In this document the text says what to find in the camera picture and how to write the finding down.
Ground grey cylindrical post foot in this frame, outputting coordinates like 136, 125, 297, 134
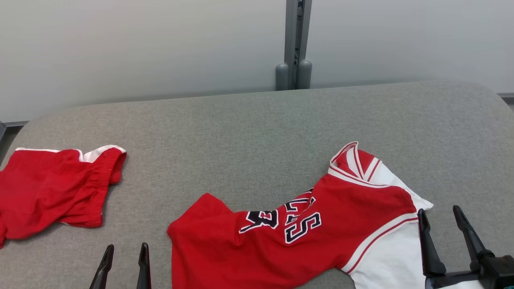
275, 63, 289, 91
298, 60, 313, 90

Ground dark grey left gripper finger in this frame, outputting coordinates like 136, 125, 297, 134
89, 244, 114, 289
137, 242, 152, 289

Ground grey metal partition post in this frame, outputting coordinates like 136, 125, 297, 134
284, 0, 312, 90

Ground red shorts with white trim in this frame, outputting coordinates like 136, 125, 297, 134
0, 145, 127, 249

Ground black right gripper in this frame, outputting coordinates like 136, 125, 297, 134
418, 206, 514, 289

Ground red and white basketball jersey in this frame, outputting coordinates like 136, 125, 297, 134
167, 141, 484, 289

